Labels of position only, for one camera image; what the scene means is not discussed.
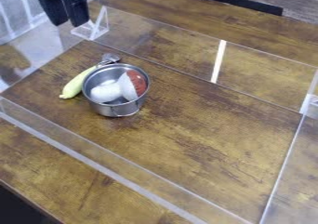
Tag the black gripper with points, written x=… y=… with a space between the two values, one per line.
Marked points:
x=76 y=9

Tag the small silver metal pot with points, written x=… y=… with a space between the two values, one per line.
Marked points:
x=119 y=107

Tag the green handled metal spoon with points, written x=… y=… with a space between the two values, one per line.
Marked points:
x=72 y=87

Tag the white red mushroom toy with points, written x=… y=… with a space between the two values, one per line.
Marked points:
x=130 y=87

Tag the black strip on table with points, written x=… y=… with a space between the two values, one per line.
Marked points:
x=274 y=10

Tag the clear acrylic bracket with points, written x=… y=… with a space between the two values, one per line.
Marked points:
x=92 y=29

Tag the clear acrylic enclosure wall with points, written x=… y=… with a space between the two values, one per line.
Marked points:
x=175 y=198

